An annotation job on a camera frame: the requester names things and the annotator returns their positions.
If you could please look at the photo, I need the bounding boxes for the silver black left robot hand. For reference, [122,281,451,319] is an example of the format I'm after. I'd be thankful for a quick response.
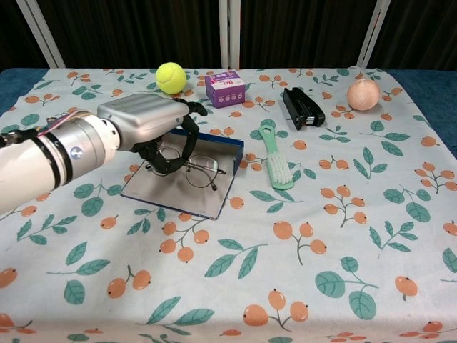
[96,93,207,176]

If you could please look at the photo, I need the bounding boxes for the black eyeglasses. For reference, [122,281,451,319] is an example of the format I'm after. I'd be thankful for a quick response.
[144,145,228,192]

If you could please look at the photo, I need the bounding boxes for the blue cardboard glasses case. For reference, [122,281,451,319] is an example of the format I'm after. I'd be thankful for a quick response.
[119,128,246,221]

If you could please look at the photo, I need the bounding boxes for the yellow tennis ball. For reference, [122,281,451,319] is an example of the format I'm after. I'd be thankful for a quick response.
[155,62,187,95]

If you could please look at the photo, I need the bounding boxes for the small purple cardboard box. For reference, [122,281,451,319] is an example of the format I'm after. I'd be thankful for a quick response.
[204,70,246,108]

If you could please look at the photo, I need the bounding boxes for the black pleated curtain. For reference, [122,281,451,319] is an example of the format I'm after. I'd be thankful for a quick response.
[0,0,457,71]

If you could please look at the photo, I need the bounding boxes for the green scrubbing brush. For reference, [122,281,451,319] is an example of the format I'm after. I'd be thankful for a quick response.
[258,124,296,190]

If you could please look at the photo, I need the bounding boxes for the black stapler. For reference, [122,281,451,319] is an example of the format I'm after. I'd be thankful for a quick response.
[282,86,326,131]

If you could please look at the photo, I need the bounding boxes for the floral orange fruit tablecloth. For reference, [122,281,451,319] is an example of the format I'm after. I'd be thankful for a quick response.
[0,67,457,343]

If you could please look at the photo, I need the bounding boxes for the peach coloured ball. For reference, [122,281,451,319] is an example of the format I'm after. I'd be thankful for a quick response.
[346,76,381,112]

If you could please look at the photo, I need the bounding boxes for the white upright frame post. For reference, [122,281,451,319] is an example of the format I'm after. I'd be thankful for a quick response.
[218,0,242,69]

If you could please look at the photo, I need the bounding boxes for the white slanted frame post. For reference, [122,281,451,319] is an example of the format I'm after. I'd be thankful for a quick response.
[356,0,392,69]
[16,0,66,69]

